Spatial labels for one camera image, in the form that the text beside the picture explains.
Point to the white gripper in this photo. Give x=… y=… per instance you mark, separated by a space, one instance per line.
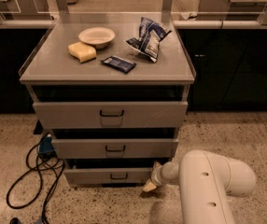
x=158 y=174

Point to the grey bottom drawer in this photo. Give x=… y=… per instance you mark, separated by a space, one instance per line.
x=107 y=176

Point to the grey drawer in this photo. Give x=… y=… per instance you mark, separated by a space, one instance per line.
x=96 y=115
x=114 y=148
x=107 y=176

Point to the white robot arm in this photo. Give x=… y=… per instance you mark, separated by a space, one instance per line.
x=206 y=180

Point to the grey top drawer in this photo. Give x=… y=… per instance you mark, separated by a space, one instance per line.
x=96 y=115

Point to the grey middle drawer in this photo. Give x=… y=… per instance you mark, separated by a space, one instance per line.
x=114 y=148

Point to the grey drawer cabinet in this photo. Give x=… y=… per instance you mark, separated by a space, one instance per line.
x=54 y=75

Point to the blue power adapter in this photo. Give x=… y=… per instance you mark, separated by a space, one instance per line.
x=45 y=146

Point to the dark blue snack packet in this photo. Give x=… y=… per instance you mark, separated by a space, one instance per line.
x=119 y=64

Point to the blue white chip bag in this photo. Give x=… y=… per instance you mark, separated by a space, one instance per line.
x=151 y=34

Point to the yellow sponge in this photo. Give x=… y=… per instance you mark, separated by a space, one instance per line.
x=82 y=51

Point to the white bowl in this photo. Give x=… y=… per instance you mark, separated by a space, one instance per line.
x=99 y=37

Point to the white horizontal rail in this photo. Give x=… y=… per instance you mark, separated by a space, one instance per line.
x=177 y=24

